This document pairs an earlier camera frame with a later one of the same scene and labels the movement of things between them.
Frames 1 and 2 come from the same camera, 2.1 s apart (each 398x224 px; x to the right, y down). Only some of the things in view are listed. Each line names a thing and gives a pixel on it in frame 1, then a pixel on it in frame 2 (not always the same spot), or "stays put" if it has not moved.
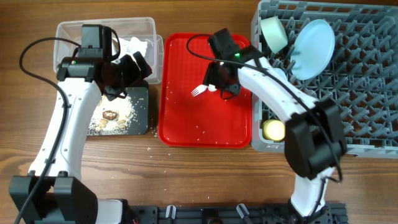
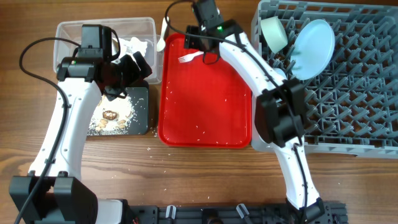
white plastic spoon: x=212 y=88 → x=161 y=43
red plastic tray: x=206 y=120 stays put
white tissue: x=133 y=45 stays put
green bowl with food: x=275 y=33 stays put
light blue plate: x=312 y=50 stays put
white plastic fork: x=199 y=89 → x=189 y=57
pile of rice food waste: x=112 y=117 stays put
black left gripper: x=134 y=72 stays put
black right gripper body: x=224 y=89 → x=194 y=42
